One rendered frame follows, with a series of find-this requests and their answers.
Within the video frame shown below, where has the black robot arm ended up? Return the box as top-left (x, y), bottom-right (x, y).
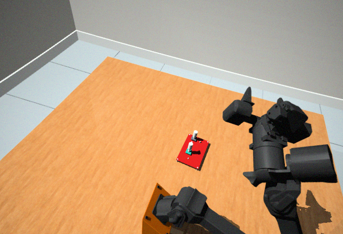
top-left (152, 100), bottom-right (338, 234)

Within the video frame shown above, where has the red board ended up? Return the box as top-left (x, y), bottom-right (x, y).
top-left (176, 130), bottom-right (209, 171)

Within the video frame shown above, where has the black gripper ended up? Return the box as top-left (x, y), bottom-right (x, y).
top-left (222, 87), bottom-right (312, 151)

